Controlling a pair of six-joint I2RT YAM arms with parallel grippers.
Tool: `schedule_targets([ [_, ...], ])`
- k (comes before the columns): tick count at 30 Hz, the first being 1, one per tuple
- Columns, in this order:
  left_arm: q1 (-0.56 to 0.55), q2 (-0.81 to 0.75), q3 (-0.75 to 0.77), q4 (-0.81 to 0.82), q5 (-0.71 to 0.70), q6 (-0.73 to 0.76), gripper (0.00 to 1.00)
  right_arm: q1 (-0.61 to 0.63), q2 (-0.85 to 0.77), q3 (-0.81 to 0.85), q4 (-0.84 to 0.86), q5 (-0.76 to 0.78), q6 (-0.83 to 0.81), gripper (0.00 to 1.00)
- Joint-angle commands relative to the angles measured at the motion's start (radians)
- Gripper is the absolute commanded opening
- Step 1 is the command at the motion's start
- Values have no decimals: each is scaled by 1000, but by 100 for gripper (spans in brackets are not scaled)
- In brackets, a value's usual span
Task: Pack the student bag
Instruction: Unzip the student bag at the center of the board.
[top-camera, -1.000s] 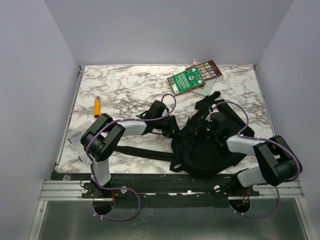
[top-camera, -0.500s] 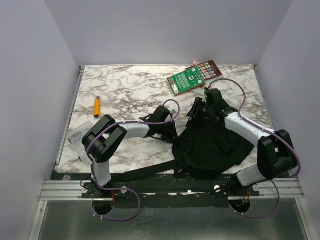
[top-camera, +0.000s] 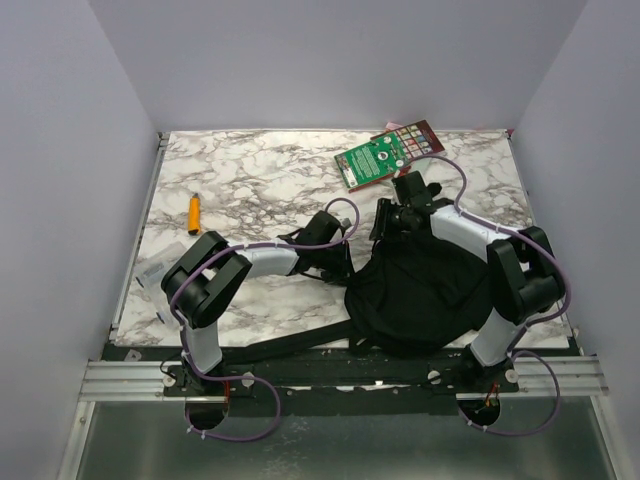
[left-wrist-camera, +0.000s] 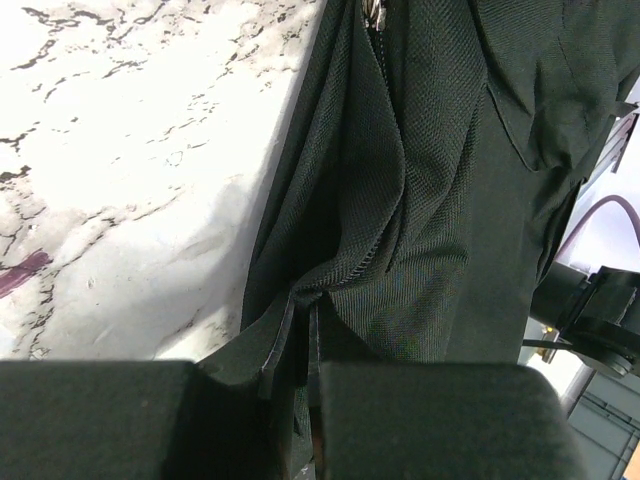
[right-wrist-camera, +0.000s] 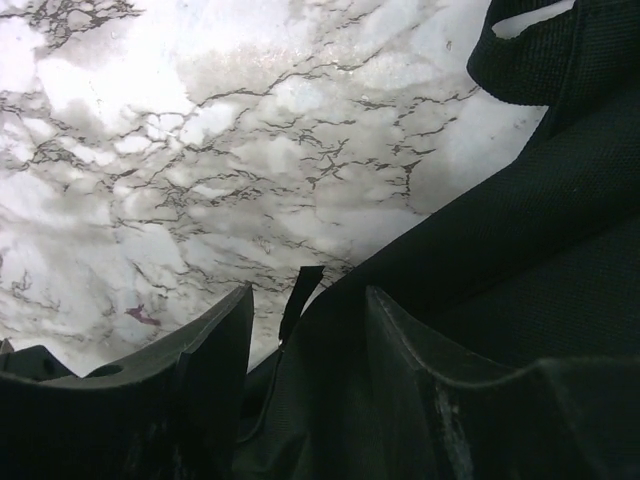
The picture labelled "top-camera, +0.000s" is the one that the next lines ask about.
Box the grey notebook under books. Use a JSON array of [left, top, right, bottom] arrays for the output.
[[394, 153, 448, 178]]

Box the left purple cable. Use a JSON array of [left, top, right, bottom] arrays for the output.
[[169, 198, 362, 443]]

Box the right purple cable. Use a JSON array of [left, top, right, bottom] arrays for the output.
[[397, 155, 574, 437]]

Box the purple cable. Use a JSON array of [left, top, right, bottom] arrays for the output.
[[397, 155, 574, 437], [169, 198, 362, 443]]

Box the black student backpack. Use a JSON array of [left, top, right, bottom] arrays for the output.
[[225, 230, 492, 363]]

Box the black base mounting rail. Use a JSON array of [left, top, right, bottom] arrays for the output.
[[99, 344, 521, 419]]

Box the dark red book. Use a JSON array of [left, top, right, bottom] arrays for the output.
[[369, 120, 445, 174]]

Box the green book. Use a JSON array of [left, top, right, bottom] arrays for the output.
[[334, 132, 413, 192]]

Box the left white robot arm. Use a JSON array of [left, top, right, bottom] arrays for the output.
[[160, 211, 353, 375]]

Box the orange utility knife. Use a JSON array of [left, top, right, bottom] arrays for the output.
[[187, 193, 201, 236]]

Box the clear plastic screw box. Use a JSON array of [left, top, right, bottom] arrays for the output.
[[134, 242, 186, 329]]

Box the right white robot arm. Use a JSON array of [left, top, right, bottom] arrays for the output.
[[370, 172, 571, 368]]

